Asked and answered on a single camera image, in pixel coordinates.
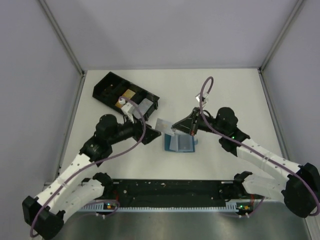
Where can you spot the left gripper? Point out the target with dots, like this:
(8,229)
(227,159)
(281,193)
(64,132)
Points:
(141,132)

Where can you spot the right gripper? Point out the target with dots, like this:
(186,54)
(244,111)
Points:
(195,120)

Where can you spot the white credit card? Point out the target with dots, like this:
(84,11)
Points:
(164,126)

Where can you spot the blue card holder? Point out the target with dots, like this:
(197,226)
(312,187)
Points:
(180,143)

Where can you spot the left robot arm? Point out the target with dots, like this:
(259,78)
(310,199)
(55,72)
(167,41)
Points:
(82,181)

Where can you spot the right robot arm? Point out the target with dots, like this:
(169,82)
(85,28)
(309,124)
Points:
(295,185)

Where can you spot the white card in tray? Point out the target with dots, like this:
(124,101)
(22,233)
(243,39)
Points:
(144,106)

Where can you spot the lower gold card in tray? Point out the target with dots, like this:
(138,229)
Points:
(120,103)

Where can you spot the gold card in tray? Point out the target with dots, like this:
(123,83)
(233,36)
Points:
(120,103)
(129,93)

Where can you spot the upper gold card in tray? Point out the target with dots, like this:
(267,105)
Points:
(129,93)

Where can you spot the black organizer tray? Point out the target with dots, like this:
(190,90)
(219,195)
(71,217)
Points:
(111,87)

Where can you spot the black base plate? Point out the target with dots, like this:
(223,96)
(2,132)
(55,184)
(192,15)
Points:
(159,193)

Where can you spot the aluminium front rail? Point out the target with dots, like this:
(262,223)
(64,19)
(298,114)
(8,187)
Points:
(264,187)

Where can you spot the left aluminium frame post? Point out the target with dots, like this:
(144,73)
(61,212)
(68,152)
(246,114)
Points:
(60,35)

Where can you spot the aluminium frame post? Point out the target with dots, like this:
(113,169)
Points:
(299,4)
(60,35)

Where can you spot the right aluminium frame post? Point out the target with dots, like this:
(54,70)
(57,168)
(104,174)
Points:
(299,4)

